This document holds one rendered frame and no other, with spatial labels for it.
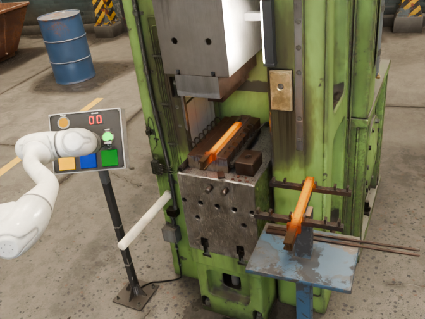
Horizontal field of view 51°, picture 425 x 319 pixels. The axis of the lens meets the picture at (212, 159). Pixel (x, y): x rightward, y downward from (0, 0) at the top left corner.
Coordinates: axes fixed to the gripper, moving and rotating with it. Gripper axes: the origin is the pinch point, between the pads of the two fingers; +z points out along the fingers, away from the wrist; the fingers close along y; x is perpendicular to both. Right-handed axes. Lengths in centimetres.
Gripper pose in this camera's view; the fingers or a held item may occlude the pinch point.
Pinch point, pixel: (106, 144)
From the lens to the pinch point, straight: 204.9
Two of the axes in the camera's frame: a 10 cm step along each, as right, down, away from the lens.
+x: -0.9, -10.0, 0.0
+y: 9.9, -0.9, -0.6
